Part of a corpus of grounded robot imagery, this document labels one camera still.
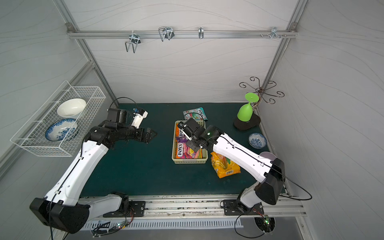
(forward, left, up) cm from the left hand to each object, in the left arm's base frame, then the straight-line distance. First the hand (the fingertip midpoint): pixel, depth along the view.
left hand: (149, 131), depth 73 cm
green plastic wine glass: (+17, -52, -3) cm, 54 cm away
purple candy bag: (-2, -16, -4) cm, 17 cm away
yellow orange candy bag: (-8, -39, -22) cm, 46 cm away
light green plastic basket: (-5, -18, -22) cm, 29 cm away
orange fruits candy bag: (+15, -11, -20) cm, 27 cm away
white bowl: (+7, +38, +9) cm, 40 cm away
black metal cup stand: (+24, -58, -25) cm, 67 cm away
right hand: (0, -23, -4) cm, 23 cm away
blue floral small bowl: (+11, -64, -25) cm, 70 cm away
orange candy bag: (+1, -16, -22) cm, 27 cm away
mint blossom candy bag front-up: (+34, -24, -24) cm, 49 cm away
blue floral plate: (-5, +36, +8) cm, 37 cm away
